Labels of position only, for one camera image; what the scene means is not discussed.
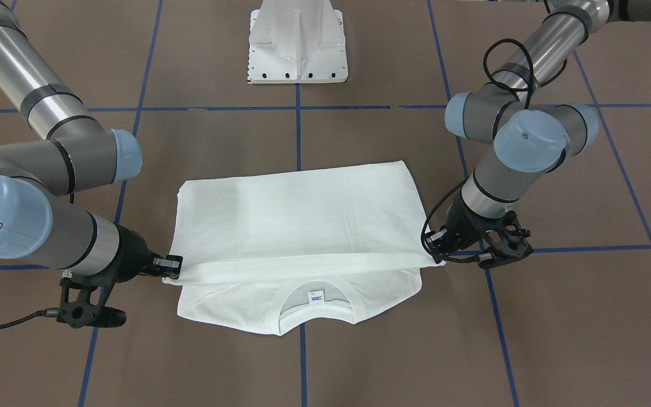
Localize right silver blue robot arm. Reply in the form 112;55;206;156
0;2;183;282

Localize white long-sleeve printed shirt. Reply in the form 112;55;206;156
165;161;436;336

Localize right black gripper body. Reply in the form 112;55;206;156
93;225;159;286

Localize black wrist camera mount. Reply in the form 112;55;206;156
476;210;534;270
56;275;127;329

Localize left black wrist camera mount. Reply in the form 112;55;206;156
476;210;534;270

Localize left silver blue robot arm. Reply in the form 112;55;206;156
421;1;651;269

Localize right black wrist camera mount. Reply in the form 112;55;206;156
56;275;127;329

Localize white pedestal column base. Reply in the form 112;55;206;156
246;1;349;84

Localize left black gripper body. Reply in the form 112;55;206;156
436;195;501;255

